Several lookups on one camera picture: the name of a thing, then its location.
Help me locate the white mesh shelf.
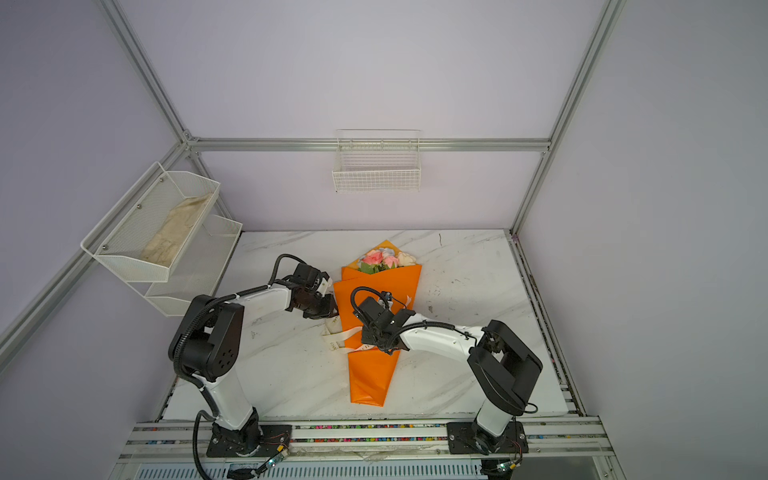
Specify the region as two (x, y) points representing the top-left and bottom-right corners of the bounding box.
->
(80, 162), (220, 283)
(144, 214), (242, 317)

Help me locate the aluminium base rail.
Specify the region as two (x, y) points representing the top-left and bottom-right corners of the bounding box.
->
(109, 416), (625, 479)

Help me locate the white wire wall basket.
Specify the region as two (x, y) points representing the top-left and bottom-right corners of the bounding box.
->
(332, 129), (422, 193)

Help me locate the beige cloth glove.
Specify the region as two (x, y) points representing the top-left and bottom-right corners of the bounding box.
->
(140, 194), (210, 267)

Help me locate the cream printed ribbon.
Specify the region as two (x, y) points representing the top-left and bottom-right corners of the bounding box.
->
(324, 291), (415, 352)

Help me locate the aluminium frame post right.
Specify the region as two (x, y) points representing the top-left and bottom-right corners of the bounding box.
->
(510, 0), (626, 239)

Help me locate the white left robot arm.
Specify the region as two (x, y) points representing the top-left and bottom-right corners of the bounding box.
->
(168, 254), (337, 479)

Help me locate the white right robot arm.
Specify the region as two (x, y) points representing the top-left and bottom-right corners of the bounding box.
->
(350, 287), (543, 463)

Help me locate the aluminium frame post left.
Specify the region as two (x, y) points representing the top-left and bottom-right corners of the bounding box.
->
(95, 0), (190, 145)

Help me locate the orange wrapping paper sheet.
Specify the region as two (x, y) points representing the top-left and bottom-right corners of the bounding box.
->
(334, 241), (421, 407)

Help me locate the aluminium frame post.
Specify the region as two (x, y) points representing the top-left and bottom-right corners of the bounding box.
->
(95, 0), (190, 145)
(510, 0), (626, 239)

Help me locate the upper white mesh shelf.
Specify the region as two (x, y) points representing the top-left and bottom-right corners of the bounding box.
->
(80, 162), (220, 283)

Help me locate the aluminium frame crossbar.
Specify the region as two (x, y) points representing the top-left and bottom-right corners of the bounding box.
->
(187, 138), (551, 152)

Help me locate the lower white mesh shelf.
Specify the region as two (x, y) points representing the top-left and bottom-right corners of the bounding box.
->
(144, 214), (242, 317)

